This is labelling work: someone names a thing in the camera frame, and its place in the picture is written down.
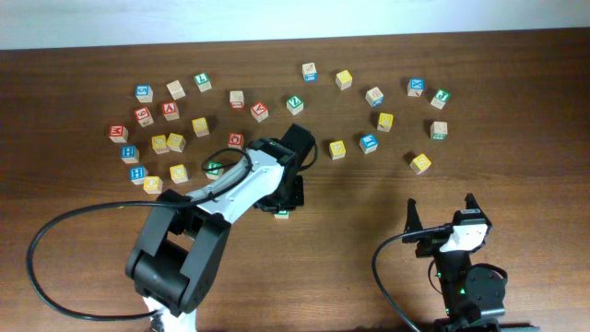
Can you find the yellow C block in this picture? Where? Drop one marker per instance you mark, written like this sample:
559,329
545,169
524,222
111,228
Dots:
179,174

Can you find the blue G block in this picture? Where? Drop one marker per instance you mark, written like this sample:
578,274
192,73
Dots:
144,93

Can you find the wooden block green edge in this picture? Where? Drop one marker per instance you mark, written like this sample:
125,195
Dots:
439,130

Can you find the yellow E block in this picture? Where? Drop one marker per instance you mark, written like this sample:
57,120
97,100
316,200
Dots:
337,150

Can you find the wooden block blue edge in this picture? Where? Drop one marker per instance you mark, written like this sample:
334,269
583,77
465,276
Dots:
309,72

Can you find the red 9 block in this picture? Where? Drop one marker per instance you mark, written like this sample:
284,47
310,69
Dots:
143,116

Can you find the upper blue H block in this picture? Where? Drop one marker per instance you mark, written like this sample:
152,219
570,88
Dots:
130,154

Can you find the tilted red A block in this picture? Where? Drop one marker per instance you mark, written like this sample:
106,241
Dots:
259,112

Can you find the blue h block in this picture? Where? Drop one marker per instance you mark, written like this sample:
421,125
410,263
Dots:
130,154
138,175

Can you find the green V block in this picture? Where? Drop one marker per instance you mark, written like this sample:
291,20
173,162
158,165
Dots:
214,170

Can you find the wooden block blue side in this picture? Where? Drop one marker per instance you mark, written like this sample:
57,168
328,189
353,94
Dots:
374,97

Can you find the blue X block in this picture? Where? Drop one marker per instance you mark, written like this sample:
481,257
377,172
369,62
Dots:
415,87

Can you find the red O block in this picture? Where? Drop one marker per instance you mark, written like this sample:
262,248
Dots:
236,140

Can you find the plain wooden block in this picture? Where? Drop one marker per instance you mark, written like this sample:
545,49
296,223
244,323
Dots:
176,90

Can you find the green L block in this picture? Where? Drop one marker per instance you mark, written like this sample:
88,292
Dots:
203,82

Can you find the green R block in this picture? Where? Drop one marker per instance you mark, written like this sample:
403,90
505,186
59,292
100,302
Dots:
282,214

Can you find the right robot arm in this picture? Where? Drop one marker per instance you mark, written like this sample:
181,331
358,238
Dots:
472,294

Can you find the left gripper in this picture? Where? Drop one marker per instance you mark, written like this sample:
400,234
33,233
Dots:
297,199

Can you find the yellow Q block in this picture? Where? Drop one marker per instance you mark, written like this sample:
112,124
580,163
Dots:
152,185

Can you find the wooden block red edge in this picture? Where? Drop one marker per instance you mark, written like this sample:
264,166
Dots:
236,99

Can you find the green J block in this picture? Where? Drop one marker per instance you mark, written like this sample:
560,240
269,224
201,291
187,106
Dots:
440,98

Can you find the yellow block right middle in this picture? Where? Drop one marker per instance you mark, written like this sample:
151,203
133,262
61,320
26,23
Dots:
385,122

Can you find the yellow O block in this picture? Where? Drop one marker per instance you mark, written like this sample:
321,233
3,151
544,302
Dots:
159,144

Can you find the green Z block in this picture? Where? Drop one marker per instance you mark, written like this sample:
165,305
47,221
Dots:
295,104

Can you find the yellow G block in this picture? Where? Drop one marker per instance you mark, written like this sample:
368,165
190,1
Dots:
176,142

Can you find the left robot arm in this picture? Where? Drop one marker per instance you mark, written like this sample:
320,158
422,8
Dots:
177,254

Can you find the top yellow block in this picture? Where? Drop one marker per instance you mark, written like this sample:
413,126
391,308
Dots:
344,79

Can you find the lower blue H block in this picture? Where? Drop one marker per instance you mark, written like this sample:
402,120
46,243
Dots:
138,175

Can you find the yellow s block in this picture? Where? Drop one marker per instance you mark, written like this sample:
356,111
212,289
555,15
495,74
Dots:
200,126
420,164

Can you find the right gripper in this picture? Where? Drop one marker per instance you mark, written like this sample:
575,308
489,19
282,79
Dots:
428,246

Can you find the blue E block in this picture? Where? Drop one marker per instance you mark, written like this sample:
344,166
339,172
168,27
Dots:
368,143

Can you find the red M block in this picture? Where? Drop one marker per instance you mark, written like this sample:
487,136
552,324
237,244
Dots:
118,134

